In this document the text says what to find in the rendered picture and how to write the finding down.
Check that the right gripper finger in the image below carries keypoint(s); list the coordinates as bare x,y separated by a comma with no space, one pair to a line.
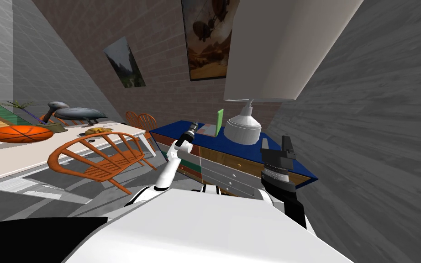
265,144
288,144

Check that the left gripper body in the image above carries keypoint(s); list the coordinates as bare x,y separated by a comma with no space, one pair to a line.
193,128

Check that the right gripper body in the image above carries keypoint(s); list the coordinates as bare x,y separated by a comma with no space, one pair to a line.
277,159

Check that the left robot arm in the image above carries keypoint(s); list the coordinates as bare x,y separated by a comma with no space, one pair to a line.
169,170

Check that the green upright book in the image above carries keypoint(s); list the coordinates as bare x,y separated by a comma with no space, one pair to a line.
219,122

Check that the blue-topped wooden dresser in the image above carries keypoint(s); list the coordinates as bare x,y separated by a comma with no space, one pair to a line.
232,160

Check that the orange wooden chair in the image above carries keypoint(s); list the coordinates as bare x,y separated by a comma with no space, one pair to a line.
147,122
131,118
102,166

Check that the white table lamp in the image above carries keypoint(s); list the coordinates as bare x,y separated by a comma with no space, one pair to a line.
283,47

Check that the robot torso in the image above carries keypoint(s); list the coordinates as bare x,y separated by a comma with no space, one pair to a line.
203,230

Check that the white dining table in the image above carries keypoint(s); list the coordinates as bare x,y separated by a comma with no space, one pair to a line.
9,157

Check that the brown airship wall picture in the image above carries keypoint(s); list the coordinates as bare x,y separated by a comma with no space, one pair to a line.
207,40

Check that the grey landscape wall picture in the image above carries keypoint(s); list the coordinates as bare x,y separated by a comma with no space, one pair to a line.
124,67

